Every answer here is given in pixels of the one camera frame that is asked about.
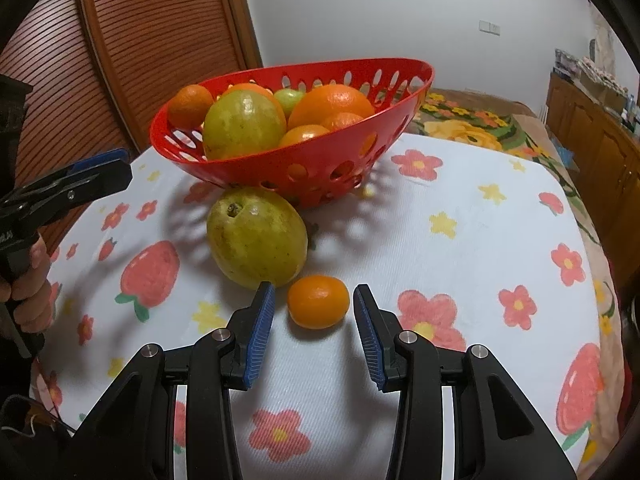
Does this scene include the medium orange mandarin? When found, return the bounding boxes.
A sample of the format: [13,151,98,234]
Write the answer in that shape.
[167,84,214,131]

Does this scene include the large green guava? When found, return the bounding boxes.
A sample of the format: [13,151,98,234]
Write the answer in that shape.
[202,91,286,160]

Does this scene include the green-yellow pear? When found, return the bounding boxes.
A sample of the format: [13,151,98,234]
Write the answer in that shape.
[206,188,308,289]

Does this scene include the small orange tangerine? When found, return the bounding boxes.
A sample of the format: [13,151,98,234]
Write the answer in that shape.
[321,112,363,131]

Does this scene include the small orange kumquat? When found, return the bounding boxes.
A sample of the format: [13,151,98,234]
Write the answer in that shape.
[286,275,350,330]

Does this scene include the person's left hand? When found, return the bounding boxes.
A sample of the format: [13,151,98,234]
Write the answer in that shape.
[1,237,53,334]

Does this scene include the pale green small guava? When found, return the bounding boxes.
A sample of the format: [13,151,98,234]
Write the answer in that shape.
[273,88,305,118]

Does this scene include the white floral strawberry cloth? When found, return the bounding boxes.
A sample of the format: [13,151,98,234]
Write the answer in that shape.
[32,134,603,479]

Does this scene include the large orange in basket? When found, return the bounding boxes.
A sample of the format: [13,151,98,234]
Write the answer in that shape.
[288,84,375,129]

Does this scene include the wooden sideboard cabinet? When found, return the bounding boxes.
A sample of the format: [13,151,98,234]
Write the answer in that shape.
[546,73,640,302]

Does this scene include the floral bed blanket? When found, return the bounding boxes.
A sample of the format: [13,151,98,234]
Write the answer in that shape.
[412,88,626,411]

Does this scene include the cardboard box of items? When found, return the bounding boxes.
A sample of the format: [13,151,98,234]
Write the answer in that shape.
[554,49,639,132]

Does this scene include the white wall switch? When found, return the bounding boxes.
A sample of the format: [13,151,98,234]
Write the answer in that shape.
[478,21,501,36]

